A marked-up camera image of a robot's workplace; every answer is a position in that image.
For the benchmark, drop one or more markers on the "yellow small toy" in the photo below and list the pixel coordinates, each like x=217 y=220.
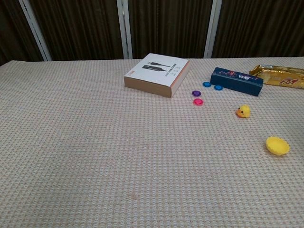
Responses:
x=243 y=111

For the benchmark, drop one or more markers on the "yellow round silicone cup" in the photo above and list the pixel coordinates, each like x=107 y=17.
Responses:
x=276 y=146

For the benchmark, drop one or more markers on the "pink plastic disc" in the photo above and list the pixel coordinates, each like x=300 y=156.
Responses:
x=198 y=101

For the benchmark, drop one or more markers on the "purple plastic disc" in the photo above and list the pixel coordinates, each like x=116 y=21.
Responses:
x=196 y=93

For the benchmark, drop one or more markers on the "blue plastic disc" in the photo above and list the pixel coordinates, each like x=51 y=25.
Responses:
x=217 y=87
x=206 y=84

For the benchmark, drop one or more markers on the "beige woven tablecloth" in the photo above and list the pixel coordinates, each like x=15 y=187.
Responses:
x=95 y=154

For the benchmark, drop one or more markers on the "dark blue long carton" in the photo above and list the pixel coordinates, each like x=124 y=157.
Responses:
x=237 y=82

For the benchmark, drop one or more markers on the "dark pleated curtain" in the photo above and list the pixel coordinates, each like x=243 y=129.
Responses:
x=78 y=26

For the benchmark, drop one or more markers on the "gold foil snack packet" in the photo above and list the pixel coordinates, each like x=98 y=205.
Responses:
x=280 y=76

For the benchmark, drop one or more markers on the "white metal frame post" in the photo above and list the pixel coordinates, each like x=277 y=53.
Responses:
x=35 y=31
x=124 y=28
x=212 y=28

